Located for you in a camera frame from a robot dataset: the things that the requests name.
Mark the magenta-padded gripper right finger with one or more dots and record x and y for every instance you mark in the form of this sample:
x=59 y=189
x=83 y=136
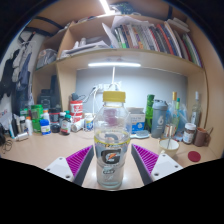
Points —
x=165 y=166

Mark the grey shaker bottle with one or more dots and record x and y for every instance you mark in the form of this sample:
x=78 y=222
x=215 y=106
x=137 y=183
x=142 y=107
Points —
x=159 y=120

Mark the clear drink bottle yellow cap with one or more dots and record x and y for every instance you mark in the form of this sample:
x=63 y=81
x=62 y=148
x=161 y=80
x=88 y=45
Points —
x=111 y=156

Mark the red and white can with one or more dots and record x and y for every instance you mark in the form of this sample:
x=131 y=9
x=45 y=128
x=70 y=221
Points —
x=76 y=110

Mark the green container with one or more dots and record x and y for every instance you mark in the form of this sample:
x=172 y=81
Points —
x=36 y=115

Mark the clear blue plastic bag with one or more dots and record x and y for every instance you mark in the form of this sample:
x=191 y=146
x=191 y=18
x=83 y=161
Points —
x=184 y=120

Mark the black bag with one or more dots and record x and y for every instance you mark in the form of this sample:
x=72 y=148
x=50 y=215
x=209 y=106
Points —
x=48 y=99

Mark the pale blue flat case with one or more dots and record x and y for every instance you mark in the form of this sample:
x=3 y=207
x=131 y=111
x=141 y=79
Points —
x=140 y=134

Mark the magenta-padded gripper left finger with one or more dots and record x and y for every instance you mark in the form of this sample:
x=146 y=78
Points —
x=60 y=166

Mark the white wall socket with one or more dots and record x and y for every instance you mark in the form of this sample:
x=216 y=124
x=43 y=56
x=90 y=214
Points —
x=100 y=87

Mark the clear glass bottle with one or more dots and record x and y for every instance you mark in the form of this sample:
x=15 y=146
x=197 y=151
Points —
x=196 y=113

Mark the cream ceramic mug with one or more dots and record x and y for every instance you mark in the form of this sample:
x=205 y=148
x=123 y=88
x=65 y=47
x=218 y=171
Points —
x=168 y=149

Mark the dark jar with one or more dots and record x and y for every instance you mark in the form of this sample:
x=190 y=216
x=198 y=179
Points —
x=55 y=120

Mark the tall green bottle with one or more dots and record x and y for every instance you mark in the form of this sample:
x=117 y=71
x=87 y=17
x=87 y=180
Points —
x=149 y=111

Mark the wooden shelf unit with books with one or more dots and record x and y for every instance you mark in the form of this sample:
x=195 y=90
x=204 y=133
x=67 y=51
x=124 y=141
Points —
x=133 y=55

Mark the metal spoon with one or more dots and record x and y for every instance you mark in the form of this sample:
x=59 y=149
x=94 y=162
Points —
x=209 y=130

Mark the brown bottle with green cap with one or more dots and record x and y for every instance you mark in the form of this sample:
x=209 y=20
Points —
x=65 y=126

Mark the ceiling light tube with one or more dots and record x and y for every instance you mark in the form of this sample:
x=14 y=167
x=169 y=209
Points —
x=105 y=6

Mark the brown jar with white lid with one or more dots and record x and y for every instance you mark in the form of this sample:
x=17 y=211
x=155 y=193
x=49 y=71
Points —
x=189 y=133

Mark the white and blue tissue box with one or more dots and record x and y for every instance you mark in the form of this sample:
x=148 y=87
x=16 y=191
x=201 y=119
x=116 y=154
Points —
x=136 y=120

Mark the white bottle with blue label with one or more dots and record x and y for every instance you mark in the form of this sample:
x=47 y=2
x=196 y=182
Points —
x=45 y=125

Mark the white desk lamp light bar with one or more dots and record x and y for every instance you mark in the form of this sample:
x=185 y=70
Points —
x=113 y=64

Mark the dark hanging clothes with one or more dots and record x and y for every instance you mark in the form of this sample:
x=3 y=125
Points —
x=20 y=76

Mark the brown mug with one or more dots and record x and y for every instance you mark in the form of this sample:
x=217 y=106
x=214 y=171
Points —
x=200 y=137

